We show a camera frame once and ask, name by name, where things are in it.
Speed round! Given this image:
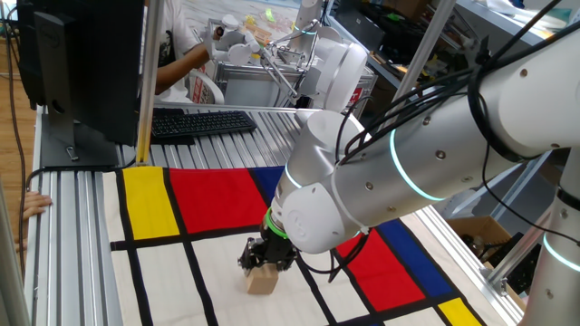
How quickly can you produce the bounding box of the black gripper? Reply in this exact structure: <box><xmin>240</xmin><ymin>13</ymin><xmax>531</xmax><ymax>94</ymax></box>
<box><xmin>237</xmin><ymin>229</ymin><xmax>299</xmax><ymax>276</ymax></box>

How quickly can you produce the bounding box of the light wooden cube block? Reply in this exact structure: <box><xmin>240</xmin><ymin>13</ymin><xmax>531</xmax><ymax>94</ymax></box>
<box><xmin>246</xmin><ymin>264</ymin><xmax>280</xmax><ymax>296</ymax></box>

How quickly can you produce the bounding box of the bare person forearm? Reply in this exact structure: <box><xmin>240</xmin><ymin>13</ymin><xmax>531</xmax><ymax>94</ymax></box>
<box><xmin>155</xmin><ymin>43</ymin><xmax>212</xmax><ymax>96</ymax></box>

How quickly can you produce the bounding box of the colour block patterned cloth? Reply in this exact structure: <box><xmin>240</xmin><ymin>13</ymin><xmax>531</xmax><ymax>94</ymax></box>
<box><xmin>102</xmin><ymin>162</ymin><xmax>508</xmax><ymax>326</ymax></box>

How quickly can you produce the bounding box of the bare bystander hand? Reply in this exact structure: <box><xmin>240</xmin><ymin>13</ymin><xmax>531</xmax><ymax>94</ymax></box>
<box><xmin>22</xmin><ymin>190</ymin><xmax>53</xmax><ymax>221</ymax></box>

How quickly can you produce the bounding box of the black computer keyboard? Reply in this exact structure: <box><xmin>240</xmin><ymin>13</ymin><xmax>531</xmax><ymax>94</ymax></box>
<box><xmin>150</xmin><ymin>110</ymin><xmax>258</xmax><ymax>139</ymax></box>

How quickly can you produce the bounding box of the silver metal case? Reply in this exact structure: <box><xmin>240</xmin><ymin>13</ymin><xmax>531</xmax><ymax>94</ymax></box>
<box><xmin>214</xmin><ymin>61</ymin><xmax>378</xmax><ymax>112</ymax></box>

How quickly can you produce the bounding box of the white plastic chair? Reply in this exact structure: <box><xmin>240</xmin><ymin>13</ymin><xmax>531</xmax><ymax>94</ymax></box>
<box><xmin>188</xmin><ymin>71</ymin><xmax>226</xmax><ymax>106</ymax></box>

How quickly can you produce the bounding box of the white haptic control device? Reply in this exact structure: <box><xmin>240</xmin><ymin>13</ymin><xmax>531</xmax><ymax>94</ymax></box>
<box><xmin>202</xmin><ymin>14</ymin><xmax>375</xmax><ymax>132</ymax></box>

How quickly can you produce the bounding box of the brown cardboard box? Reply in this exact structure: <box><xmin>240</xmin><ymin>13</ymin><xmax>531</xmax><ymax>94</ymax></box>
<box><xmin>446</xmin><ymin>215</ymin><xmax>545</xmax><ymax>313</ymax></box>

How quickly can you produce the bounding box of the small wooden box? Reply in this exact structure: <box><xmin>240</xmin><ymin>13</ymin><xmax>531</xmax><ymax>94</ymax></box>
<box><xmin>244</xmin><ymin>23</ymin><xmax>273</xmax><ymax>45</ymax></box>

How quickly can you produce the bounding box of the black plastic crate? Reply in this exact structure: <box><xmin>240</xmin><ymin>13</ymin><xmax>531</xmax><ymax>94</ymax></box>
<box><xmin>485</xmin><ymin>231</ymin><xmax>544</xmax><ymax>295</ymax></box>

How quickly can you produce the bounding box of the person in white t-shirt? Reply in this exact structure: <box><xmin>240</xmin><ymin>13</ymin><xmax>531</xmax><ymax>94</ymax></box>
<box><xmin>153</xmin><ymin>0</ymin><xmax>198</xmax><ymax>104</ymax></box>

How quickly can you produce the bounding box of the grey metal shelf rack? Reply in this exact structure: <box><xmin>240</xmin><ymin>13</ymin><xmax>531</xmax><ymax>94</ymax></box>
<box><xmin>441</xmin><ymin>151</ymin><xmax>554</xmax><ymax>223</ymax></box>

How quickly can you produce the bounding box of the black equipment case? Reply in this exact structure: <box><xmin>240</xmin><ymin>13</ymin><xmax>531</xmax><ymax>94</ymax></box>
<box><xmin>333</xmin><ymin>0</ymin><xmax>436</xmax><ymax>64</ymax></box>

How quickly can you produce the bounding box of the black computer monitor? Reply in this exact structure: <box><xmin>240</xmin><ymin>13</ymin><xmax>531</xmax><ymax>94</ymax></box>
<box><xmin>16</xmin><ymin>0</ymin><xmax>146</xmax><ymax>169</ymax></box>

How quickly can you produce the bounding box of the aluminium frame post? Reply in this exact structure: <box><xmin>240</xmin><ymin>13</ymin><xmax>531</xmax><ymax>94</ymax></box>
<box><xmin>389</xmin><ymin>0</ymin><xmax>458</xmax><ymax>110</ymax></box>
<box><xmin>485</xmin><ymin>207</ymin><xmax>556</xmax><ymax>296</ymax></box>
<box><xmin>134</xmin><ymin>0</ymin><xmax>165</xmax><ymax>167</ymax></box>

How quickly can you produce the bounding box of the black monitor power cable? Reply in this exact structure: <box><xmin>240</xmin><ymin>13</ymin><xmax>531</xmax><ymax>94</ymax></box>
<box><xmin>24</xmin><ymin>156</ymin><xmax>137</xmax><ymax>214</ymax></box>

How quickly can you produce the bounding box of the thin black cable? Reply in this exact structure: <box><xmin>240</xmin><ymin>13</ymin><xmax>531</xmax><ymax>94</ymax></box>
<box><xmin>3</xmin><ymin>6</ymin><xmax>29</xmax><ymax>277</ymax></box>

